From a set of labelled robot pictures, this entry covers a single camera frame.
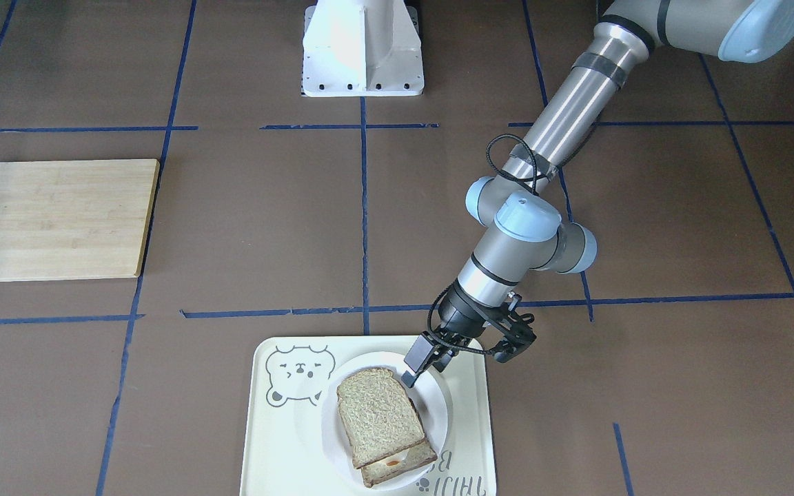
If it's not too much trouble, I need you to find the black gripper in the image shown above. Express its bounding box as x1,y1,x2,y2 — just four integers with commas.
400,282,486,387

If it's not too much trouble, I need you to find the brown bread slice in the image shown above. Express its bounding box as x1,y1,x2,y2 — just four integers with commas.
336,367,427,470

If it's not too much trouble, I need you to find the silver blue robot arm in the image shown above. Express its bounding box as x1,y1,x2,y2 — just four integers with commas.
400,1,794,387

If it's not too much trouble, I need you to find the bread slice under egg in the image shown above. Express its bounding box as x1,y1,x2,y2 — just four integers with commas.
343,400,437,488

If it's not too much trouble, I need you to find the fried egg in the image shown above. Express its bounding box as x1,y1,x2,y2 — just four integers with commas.
379,449,410,468

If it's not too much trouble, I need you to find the cream bear serving tray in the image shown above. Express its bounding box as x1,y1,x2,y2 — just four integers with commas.
241,335,497,495

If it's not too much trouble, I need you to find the wooden cutting board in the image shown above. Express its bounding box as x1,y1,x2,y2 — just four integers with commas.
0,159,160,282

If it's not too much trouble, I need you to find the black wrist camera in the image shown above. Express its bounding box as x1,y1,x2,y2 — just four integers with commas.
485,292,536,363

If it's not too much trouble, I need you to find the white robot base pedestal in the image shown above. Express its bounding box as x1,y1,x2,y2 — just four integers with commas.
301,1,425,98

